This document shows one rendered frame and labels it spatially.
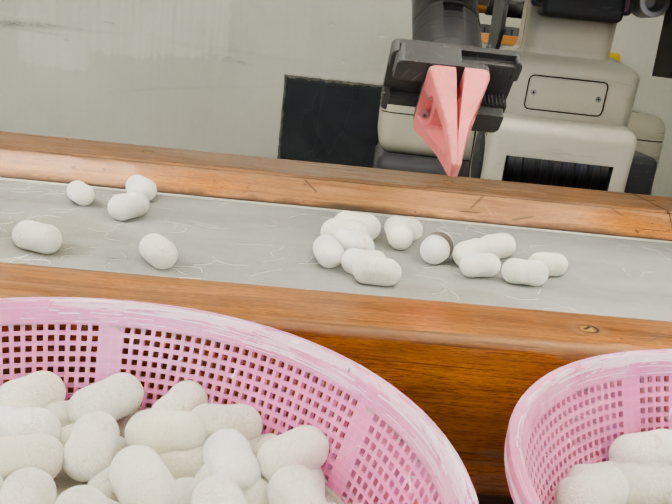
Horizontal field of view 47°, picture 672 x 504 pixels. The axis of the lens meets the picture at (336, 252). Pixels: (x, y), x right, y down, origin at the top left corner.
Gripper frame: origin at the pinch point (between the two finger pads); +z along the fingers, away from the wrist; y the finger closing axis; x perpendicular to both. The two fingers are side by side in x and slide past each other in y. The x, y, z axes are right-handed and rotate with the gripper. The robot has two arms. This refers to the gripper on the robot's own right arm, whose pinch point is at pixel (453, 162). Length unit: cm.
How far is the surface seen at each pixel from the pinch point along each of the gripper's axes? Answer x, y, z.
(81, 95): 155, -85, -148
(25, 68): 150, -104, -153
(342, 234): 2.6, -7.8, 5.6
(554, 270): 2.9, 7.9, 6.8
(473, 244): 2.6, 1.8, 5.3
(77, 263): -0.4, -24.8, 11.7
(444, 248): 2.6, -0.3, 5.9
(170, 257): -1.3, -18.9, 11.3
